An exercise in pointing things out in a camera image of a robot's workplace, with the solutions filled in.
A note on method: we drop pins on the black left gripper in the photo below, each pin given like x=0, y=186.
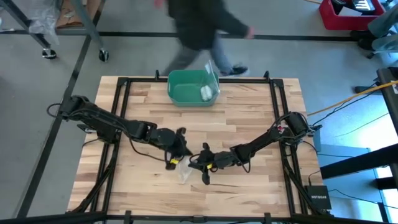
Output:
x=174, y=143

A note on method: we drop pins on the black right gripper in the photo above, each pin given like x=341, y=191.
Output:
x=217, y=158

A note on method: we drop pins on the clear plastic bag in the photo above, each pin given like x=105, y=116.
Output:
x=185, y=169

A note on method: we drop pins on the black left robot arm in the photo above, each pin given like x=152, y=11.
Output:
x=109, y=123

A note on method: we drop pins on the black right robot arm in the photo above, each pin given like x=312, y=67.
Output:
x=270, y=138

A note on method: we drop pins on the green plastic bin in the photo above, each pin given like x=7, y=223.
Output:
x=183, y=90

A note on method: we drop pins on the clear bag with cotton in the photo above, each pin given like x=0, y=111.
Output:
x=211, y=76

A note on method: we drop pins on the person's black shoe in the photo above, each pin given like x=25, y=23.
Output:
x=365, y=44
x=359, y=34
x=237, y=70

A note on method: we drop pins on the person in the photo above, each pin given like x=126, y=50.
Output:
x=199, y=25

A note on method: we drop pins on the person's hand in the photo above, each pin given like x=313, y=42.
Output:
x=250, y=32
x=158, y=3

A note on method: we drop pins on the grey metal work table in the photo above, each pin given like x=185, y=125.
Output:
x=88, y=28

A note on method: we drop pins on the black metal beam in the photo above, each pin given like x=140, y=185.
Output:
x=357, y=161

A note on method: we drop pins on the brown cardboard box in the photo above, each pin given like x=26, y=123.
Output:
x=66, y=15

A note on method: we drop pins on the crumpled clear plastic wrap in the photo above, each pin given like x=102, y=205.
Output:
x=43, y=21

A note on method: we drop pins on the black floor stand base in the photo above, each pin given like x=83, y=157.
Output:
x=365, y=89

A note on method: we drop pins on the red plastic crate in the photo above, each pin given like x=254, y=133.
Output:
x=326, y=18

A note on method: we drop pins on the person's leg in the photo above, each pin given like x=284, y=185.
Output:
x=385, y=43
x=384, y=23

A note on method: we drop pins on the black device with white keys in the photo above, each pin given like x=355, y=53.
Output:
x=363, y=4

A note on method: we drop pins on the black aluminium table frame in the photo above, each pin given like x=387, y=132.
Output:
x=242, y=80

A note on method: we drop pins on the black Netgear network switch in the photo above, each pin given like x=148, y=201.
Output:
x=317, y=197

